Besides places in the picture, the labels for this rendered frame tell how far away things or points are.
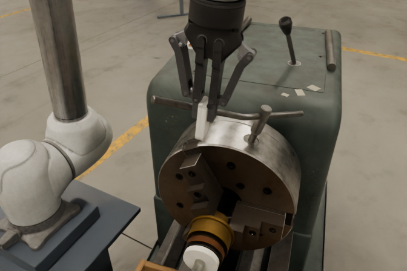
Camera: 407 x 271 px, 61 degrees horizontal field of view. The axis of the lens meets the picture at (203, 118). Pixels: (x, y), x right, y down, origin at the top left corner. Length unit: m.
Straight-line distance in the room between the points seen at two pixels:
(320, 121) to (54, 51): 0.68
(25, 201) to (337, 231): 1.71
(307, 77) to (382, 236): 1.54
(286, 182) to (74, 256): 0.70
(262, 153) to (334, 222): 1.63
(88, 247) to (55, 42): 0.61
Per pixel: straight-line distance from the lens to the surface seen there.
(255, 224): 0.73
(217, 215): 0.73
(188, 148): 0.73
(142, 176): 2.47
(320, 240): 1.47
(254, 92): 0.84
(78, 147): 1.11
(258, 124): 0.68
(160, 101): 0.54
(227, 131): 0.73
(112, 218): 1.23
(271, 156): 0.71
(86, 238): 1.20
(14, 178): 1.04
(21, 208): 1.09
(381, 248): 2.28
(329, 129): 0.82
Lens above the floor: 1.66
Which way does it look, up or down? 33 degrees down
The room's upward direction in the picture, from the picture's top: straight up
